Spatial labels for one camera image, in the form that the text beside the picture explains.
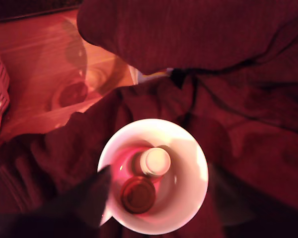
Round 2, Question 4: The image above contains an orange coffee capsule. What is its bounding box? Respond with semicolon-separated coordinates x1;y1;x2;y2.
120;175;156;214

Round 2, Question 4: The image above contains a white coffee capsule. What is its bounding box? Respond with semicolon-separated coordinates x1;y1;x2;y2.
133;147;171;179

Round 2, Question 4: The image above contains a dark printed mug white inside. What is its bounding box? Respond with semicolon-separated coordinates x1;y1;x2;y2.
97;118;209;236

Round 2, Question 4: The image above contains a dark red fleece blanket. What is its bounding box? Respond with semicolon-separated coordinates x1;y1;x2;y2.
0;0;298;238

